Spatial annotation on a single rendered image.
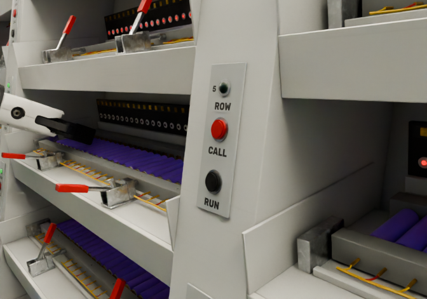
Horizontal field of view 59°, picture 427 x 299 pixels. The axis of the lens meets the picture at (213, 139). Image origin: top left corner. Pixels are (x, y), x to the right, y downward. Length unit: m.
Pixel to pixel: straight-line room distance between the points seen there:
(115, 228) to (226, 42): 0.26
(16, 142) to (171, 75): 0.57
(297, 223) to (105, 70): 0.32
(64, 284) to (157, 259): 0.35
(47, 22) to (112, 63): 0.45
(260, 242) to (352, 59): 0.14
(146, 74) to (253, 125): 0.18
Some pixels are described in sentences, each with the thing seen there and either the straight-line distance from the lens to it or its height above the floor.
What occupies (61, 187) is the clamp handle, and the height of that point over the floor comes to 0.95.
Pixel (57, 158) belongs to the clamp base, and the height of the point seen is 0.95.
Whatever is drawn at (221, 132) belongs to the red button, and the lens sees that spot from 0.30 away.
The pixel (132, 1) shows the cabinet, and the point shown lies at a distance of 0.92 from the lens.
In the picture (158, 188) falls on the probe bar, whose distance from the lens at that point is 0.47.
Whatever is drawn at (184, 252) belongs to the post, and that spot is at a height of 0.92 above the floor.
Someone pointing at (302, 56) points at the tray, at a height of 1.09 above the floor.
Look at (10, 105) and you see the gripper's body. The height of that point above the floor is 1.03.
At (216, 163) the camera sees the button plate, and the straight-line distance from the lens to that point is 0.31.
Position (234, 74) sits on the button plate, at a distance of 0.30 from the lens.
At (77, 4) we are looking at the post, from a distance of 0.97.
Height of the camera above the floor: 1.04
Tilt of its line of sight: 3 degrees down
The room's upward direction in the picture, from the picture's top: 6 degrees clockwise
